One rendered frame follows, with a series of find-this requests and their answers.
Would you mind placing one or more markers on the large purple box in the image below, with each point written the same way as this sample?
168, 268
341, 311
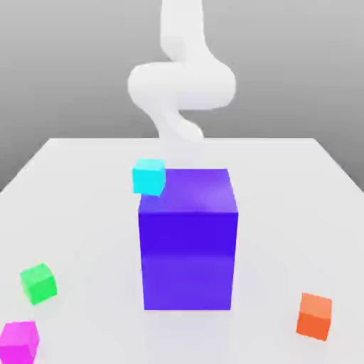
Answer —
187, 256

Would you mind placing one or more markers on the small green cube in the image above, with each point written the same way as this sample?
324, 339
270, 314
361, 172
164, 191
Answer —
38, 284

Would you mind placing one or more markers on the small orange cube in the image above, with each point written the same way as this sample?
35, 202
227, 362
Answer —
314, 318

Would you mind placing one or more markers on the small magenta cube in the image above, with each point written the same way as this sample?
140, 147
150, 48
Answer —
17, 342

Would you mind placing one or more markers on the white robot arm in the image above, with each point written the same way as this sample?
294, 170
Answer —
182, 85

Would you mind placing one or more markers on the small cyan cube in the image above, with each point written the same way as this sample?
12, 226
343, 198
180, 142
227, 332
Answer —
148, 178

